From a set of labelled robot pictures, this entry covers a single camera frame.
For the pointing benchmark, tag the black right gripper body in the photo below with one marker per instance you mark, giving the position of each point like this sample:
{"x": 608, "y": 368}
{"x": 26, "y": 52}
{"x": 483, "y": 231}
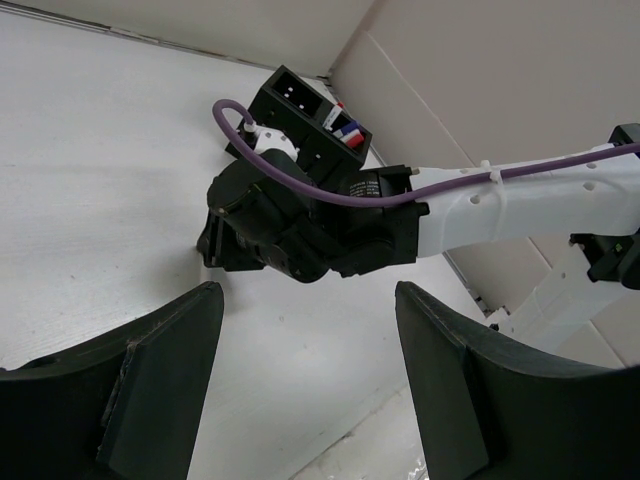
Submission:
{"x": 255, "y": 222}

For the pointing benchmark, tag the red cap marker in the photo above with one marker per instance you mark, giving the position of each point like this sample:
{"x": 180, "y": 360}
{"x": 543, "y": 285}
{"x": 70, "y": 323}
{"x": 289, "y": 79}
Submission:
{"x": 353, "y": 139}
{"x": 331, "y": 117}

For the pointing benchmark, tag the black two-compartment pen holder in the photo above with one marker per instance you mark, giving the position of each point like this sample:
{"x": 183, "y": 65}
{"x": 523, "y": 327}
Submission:
{"x": 286, "y": 103}

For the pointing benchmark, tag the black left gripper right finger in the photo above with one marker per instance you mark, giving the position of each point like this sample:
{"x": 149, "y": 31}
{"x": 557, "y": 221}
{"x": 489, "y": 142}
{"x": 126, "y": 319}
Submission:
{"x": 490, "y": 407}

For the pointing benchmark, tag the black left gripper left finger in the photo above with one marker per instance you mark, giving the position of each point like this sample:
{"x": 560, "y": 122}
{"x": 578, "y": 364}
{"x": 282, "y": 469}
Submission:
{"x": 124, "y": 405}

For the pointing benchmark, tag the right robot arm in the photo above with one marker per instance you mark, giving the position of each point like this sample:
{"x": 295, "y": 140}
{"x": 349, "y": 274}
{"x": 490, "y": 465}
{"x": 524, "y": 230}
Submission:
{"x": 596, "y": 205}

